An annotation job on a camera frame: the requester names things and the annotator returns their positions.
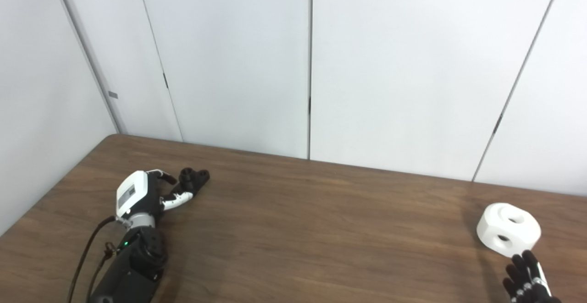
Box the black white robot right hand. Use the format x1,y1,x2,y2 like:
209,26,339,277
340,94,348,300
503,250,562,303

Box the black white robot left hand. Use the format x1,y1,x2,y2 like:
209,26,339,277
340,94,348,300
116,169,194,221

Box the black flanged holder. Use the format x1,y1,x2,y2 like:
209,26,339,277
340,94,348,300
177,168,210,198

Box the round white plastic piece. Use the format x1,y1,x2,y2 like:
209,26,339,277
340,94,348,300
476,203,542,255

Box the thin dark wire loop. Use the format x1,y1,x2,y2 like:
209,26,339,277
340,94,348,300
91,242,117,297

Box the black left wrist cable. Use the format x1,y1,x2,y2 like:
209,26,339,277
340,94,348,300
67,215,121,303

